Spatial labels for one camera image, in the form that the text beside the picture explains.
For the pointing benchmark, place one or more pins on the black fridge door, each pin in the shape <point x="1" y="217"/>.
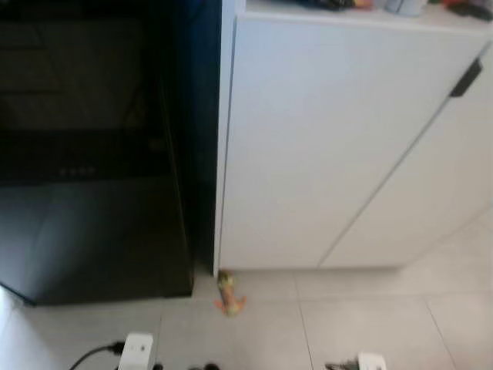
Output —
<point x="92" y="239"/>

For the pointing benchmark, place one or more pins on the black fridge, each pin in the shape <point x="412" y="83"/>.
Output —
<point x="92" y="92"/>

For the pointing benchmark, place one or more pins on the white cabinet door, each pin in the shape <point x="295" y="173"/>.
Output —
<point x="308" y="139"/>
<point x="439" y="200"/>

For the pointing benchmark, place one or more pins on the white kitchen cabinet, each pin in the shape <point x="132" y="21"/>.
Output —
<point x="323" y="154"/>

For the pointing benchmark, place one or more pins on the black and red tool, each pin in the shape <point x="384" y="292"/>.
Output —
<point x="470" y="10"/>

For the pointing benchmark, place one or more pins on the white cup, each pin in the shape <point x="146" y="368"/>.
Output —
<point x="408" y="6"/>

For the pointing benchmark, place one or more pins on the small orange object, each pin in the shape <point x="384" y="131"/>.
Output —
<point x="363" y="4"/>

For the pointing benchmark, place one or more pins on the black countertop object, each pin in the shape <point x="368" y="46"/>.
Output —
<point x="327" y="4"/>

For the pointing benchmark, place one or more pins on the orange toy figure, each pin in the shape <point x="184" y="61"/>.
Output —
<point x="228" y="291"/>

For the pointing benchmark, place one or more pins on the silver robot left leg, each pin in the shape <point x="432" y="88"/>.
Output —
<point x="204" y="368"/>

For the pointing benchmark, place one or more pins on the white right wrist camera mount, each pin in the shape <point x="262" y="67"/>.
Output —
<point x="372" y="361"/>

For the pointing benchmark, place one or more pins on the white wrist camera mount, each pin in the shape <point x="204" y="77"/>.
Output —
<point x="137" y="351"/>
<point x="372" y="361"/>

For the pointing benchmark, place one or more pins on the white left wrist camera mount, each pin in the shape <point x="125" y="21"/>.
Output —
<point x="137" y="351"/>

